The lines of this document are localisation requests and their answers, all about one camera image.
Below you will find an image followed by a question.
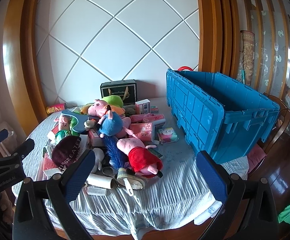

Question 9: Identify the white pink carton box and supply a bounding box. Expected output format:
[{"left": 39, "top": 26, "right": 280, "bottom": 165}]
[{"left": 135, "top": 99, "right": 150, "bottom": 114}]

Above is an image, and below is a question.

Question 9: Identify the pink tissue pack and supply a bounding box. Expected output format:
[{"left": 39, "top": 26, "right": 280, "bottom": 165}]
[{"left": 129, "top": 122, "right": 155, "bottom": 142}]

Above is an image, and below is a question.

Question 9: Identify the rolled patterned carpet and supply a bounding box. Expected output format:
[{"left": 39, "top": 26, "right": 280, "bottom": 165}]
[{"left": 236, "top": 30, "right": 254, "bottom": 86}]

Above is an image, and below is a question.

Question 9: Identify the colorful pad pack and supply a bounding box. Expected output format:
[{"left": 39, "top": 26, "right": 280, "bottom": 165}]
[{"left": 157, "top": 127, "right": 178, "bottom": 144}]

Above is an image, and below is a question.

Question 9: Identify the blue plastic hanger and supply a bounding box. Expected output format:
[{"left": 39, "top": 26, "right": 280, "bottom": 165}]
[{"left": 60, "top": 109, "right": 101, "bottom": 133}]

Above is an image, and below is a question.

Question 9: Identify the pig plush orange dress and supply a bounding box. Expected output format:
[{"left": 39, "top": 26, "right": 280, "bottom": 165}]
[{"left": 88, "top": 100, "right": 125, "bottom": 117}]

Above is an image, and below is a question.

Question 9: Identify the pig plush blue body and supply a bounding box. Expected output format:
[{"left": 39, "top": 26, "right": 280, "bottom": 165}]
[{"left": 96, "top": 105, "right": 137, "bottom": 138}]

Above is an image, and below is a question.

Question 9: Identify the blue plastic storage crate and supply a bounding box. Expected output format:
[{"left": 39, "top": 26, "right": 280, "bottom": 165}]
[{"left": 166, "top": 69, "right": 280, "bottom": 164}]

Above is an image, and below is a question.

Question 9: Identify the maroon cap with lettering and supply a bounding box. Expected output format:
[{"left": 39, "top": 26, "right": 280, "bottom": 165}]
[{"left": 52, "top": 135, "right": 82, "bottom": 170}]

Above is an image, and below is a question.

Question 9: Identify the wooden chair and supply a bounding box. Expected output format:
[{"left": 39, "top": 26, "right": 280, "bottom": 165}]
[{"left": 247, "top": 93, "right": 290, "bottom": 178}]

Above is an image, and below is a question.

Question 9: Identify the green frog plush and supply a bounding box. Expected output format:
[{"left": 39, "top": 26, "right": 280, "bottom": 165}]
[{"left": 102, "top": 95, "right": 124, "bottom": 108}]

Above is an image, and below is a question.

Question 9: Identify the pink chip can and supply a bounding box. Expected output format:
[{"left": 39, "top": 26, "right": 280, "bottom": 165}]
[{"left": 46, "top": 103, "right": 66, "bottom": 114}]

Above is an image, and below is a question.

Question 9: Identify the black gift box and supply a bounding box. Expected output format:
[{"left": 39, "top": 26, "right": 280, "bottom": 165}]
[{"left": 100, "top": 79, "right": 138, "bottom": 105}]

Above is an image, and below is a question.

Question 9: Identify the pig plush with glasses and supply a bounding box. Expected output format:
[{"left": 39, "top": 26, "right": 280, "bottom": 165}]
[{"left": 53, "top": 114, "right": 79, "bottom": 136}]

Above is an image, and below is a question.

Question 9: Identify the pig plush red dress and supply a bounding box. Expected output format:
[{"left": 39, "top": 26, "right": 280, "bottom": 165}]
[{"left": 117, "top": 138, "right": 163, "bottom": 178}]

